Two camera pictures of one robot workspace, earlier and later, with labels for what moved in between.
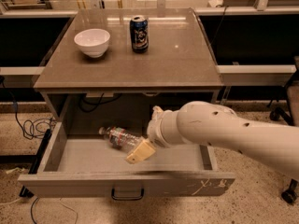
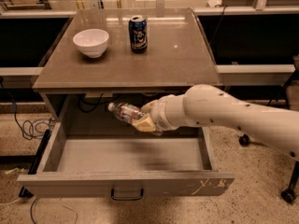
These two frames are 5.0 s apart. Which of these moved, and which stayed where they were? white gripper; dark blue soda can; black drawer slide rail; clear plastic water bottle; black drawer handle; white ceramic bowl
Moved: white gripper; clear plastic water bottle
Stayed: black drawer slide rail; black drawer handle; white ceramic bowl; dark blue soda can
